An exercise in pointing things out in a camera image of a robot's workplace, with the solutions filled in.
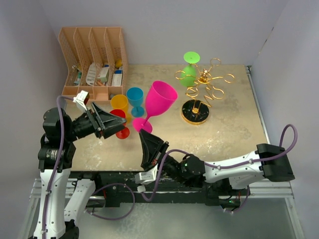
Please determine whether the pink wine glass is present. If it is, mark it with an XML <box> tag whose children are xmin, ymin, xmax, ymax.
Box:
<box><xmin>132</xmin><ymin>81</ymin><xmax>178</xmax><ymax>133</ymax></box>

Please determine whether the yellow wine glass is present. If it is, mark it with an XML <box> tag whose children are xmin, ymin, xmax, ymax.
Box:
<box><xmin>111</xmin><ymin>94</ymin><xmax>132</xmax><ymax>123</ymax></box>

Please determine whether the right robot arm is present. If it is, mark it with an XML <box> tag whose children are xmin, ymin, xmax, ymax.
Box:
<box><xmin>136</xmin><ymin>125</ymin><xmax>298</xmax><ymax>195</ymax></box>

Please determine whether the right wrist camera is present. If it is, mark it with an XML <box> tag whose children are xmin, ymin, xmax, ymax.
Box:
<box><xmin>135</xmin><ymin>164</ymin><xmax>158</xmax><ymax>193</ymax></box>

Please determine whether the blue wine glass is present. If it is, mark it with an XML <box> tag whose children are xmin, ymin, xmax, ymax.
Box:
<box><xmin>127</xmin><ymin>87</ymin><xmax>145</xmax><ymax>118</ymax></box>

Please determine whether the white medicine box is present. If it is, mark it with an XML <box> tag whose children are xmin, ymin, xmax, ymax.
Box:
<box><xmin>97</xmin><ymin>66</ymin><xmax>109</xmax><ymax>83</ymax></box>

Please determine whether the white blister pack box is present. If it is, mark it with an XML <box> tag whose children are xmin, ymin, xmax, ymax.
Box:
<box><xmin>111</xmin><ymin>70</ymin><xmax>123</xmax><ymax>87</ymax></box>

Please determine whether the peach desk organizer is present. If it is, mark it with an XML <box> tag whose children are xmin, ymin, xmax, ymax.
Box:
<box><xmin>58</xmin><ymin>27</ymin><xmax>129</xmax><ymax>103</ymax></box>

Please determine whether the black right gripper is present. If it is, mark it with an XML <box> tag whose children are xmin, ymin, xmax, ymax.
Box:
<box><xmin>139</xmin><ymin>129</ymin><xmax>186</xmax><ymax>184</ymax></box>

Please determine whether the red wine glass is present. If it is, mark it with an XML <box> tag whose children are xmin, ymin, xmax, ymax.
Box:
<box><xmin>110</xmin><ymin>109</ymin><xmax>130</xmax><ymax>139</ymax></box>

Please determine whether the yellow small object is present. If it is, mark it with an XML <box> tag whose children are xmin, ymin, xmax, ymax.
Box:
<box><xmin>115</xmin><ymin>59</ymin><xmax>123</xmax><ymax>68</ymax></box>

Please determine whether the gold wire glass rack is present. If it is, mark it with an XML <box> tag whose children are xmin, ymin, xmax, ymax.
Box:
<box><xmin>174</xmin><ymin>58</ymin><xmax>235</xmax><ymax>125</ymax></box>

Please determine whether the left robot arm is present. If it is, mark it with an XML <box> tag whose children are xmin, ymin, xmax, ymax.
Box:
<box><xmin>32</xmin><ymin>103</ymin><xmax>126</xmax><ymax>239</ymax></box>

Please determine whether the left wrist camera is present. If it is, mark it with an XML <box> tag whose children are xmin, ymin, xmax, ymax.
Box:
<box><xmin>73</xmin><ymin>90</ymin><xmax>90</xmax><ymax>113</ymax></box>

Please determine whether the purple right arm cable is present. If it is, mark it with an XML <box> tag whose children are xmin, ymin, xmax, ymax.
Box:
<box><xmin>141</xmin><ymin>123</ymin><xmax>299</xmax><ymax>215</ymax></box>

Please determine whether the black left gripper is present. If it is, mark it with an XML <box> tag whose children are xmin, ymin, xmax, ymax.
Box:
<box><xmin>64</xmin><ymin>101</ymin><xmax>126</xmax><ymax>141</ymax></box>

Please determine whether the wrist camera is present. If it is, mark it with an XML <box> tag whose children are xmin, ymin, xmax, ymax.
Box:
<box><xmin>135</xmin><ymin>164</ymin><xmax>158</xmax><ymax>193</ymax></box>
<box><xmin>73</xmin><ymin>90</ymin><xmax>90</xmax><ymax>113</ymax></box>

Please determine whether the green wine glass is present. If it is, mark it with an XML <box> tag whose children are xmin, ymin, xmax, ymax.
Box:
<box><xmin>180</xmin><ymin>51</ymin><xmax>200</xmax><ymax>87</ymax></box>

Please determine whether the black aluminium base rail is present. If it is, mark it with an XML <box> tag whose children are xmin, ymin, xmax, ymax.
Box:
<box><xmin>29</xmin><ymin>170</ymin><xmax>295</xmax><ymax>207</ymax></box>

